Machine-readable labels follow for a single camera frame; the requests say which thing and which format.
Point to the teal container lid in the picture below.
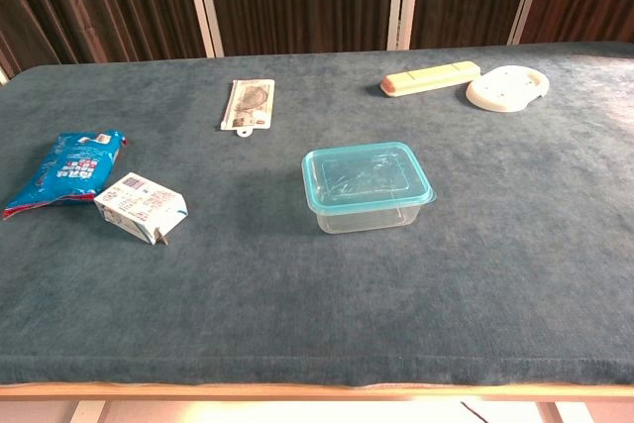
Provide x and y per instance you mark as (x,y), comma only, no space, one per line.
(356,170)

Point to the clear plastic container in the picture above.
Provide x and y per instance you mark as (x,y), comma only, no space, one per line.
(366,221)

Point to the clear zip pouch with banknote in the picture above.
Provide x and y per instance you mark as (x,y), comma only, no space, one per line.
(250,103)

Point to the blue velvet tablecloth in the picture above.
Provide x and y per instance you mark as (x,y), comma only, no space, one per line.
(317,304)

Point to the yellow rectangular plastic case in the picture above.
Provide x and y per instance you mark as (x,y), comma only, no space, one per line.
(431,77)

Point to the white milk carton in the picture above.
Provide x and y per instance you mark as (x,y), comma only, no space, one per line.
(141,202)

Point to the white round plastic disc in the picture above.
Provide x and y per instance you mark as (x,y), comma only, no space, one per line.
(505,88)

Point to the wooden table edge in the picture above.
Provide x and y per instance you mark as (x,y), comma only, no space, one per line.
(247,391)

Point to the blue snack bag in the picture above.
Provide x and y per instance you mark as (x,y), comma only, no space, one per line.
(64,170)

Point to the white table leg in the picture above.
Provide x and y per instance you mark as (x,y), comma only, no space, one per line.
(91,413)
(557,413)

